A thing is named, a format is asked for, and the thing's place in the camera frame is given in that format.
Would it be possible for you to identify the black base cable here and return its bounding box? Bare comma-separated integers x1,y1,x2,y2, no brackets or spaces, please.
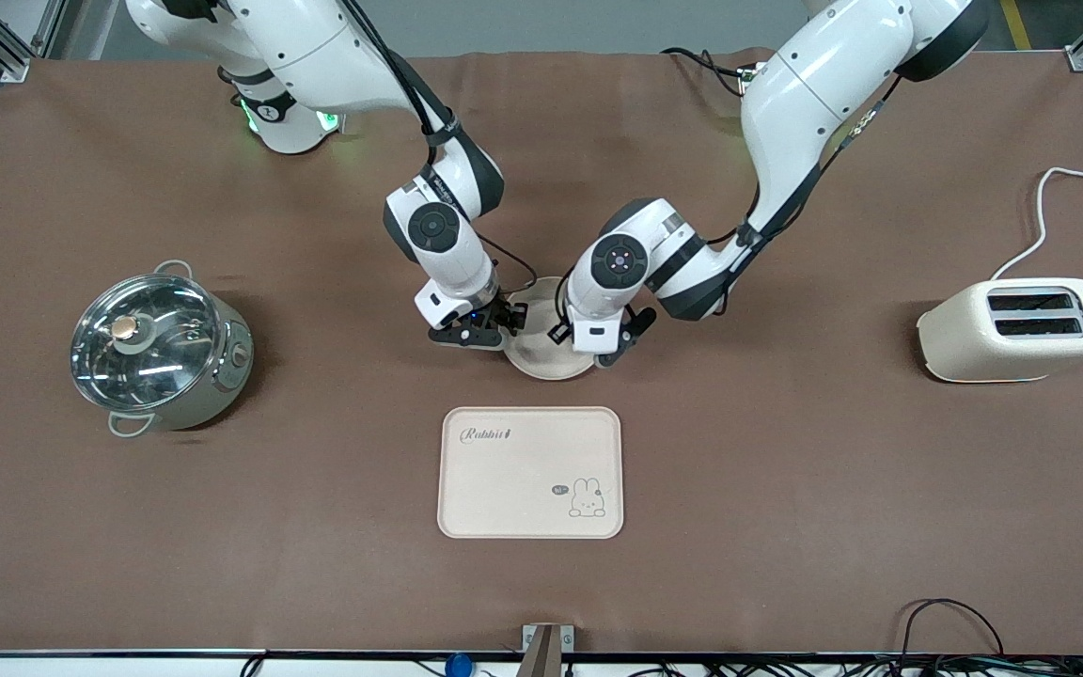
660,45,751,99

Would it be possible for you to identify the black cable bundle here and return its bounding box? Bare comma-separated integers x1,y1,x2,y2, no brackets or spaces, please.
887,596,1083,677

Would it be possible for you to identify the pale green electric pot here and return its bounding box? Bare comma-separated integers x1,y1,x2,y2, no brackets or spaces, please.
71,260,256,439

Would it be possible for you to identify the brown table mat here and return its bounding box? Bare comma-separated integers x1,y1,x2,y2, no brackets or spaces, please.
0,47,1083,655

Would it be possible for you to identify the glass pot lid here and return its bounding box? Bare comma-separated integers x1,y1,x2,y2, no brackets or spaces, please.
69,273,224,412

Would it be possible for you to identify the white toaster power cable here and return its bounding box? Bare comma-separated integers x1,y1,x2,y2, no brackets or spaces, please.
990,166,1083,282

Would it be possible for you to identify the cream rabbit print tray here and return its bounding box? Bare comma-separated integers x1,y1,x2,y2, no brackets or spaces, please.
436,405,625,541

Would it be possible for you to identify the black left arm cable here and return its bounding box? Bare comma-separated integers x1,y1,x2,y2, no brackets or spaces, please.
706,73,904,274

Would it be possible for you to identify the round cream plate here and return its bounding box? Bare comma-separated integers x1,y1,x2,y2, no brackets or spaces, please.
501,276,600,382

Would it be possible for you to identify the cream two-slot toaster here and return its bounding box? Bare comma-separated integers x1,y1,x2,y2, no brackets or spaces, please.
916,276,1083,385

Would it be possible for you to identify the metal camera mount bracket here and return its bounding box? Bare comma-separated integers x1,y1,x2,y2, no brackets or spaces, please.
521,622,576,677

